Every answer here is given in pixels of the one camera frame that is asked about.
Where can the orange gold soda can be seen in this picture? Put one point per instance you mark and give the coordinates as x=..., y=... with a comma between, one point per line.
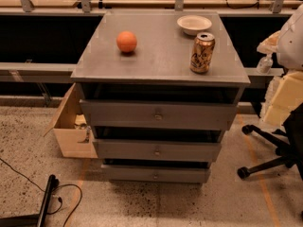
x=202, y=51

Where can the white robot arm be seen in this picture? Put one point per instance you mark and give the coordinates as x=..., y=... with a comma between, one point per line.
x=290, y=42

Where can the top grey drawer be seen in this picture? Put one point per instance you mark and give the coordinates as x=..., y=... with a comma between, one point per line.
x=158, y=115

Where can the grey drawer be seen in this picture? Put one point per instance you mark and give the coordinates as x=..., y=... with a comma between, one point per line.
x=157, y=150
x=156, y=174
x=158, y=115

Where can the grey drawer cabinet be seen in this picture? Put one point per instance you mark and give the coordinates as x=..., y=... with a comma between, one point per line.
x=157, y=71

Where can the middle grey drawer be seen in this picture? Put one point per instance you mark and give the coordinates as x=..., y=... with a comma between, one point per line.
x=157, y=150

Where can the orange ball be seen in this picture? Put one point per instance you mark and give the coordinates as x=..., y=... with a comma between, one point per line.
x=126, y=41

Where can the bottom grey drawer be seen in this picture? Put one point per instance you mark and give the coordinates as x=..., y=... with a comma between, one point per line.
x=156, y=174

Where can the cardboard box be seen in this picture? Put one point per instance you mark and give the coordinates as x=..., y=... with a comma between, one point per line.
x=73, y=135

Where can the white ceramic bowl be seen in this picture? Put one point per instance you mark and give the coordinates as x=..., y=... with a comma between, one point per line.
x=193, y=24

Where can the clear sanitizer bottle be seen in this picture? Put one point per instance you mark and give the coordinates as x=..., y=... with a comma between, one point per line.
x=265, y=64

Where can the black office chair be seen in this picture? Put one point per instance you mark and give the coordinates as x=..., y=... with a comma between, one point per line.
x=289, y=154

